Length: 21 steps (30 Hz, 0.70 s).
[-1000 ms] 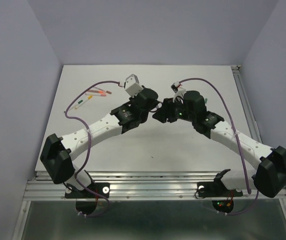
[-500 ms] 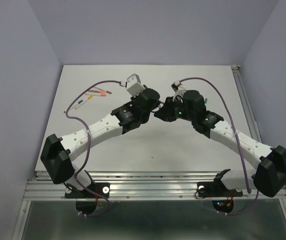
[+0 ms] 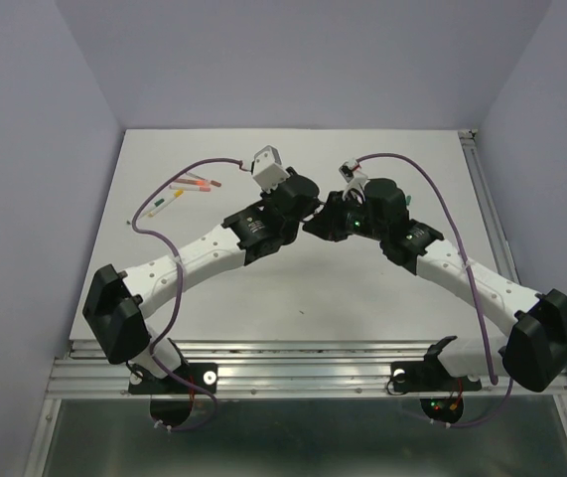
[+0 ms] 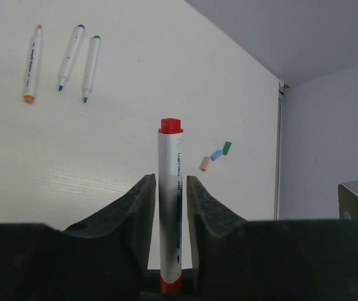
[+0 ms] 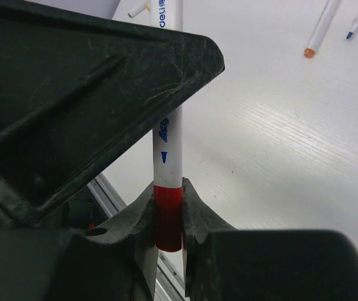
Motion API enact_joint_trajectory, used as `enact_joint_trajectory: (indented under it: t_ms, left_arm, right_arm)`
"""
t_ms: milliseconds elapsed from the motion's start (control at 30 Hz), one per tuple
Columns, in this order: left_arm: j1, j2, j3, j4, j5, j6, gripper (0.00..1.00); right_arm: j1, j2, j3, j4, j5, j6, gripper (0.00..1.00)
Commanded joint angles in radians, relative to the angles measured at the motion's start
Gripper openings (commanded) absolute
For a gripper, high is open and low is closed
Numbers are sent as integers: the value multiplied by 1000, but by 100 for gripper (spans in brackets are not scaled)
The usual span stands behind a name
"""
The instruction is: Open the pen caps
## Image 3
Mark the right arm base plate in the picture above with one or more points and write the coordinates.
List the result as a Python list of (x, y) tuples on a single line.
[(422, 377)]

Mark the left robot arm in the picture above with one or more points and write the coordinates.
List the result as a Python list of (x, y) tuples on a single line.
[(118, 303)]

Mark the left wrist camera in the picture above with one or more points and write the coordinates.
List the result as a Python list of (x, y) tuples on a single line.
[(267, 169)]

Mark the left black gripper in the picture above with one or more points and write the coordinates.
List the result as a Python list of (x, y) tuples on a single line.
[(265, 196)]

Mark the long white green-tip pen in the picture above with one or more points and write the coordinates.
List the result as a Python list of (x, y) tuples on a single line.
[(152, 206)]

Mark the aluminium front rail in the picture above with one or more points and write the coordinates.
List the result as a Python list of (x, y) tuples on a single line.
[(260, 369)]

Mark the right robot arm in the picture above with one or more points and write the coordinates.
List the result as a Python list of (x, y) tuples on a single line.
[(533, 347)]

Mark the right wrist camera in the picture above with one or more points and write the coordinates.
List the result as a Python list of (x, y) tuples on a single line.
[(353, 175)]

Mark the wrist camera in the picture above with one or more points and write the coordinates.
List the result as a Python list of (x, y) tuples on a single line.
[(353, 175), (267, 169)]

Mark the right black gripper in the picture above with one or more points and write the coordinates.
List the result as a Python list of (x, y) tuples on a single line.
[(327, 224)]

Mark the tan orange highlighter pen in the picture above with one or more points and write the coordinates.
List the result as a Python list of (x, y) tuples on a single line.
[(193, 182)]

